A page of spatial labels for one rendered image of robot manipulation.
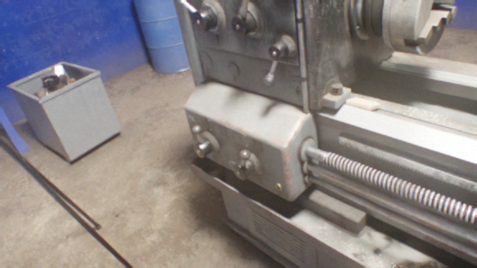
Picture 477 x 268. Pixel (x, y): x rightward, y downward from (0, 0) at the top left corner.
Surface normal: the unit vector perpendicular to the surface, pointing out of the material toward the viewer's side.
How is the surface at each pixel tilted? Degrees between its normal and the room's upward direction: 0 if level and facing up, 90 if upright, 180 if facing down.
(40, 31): 90
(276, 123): 32
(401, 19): 88
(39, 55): 90
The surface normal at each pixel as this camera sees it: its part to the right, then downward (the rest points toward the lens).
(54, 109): 0.76, 0.25
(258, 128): -0.51, -0.44
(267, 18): -0.71, 0.48
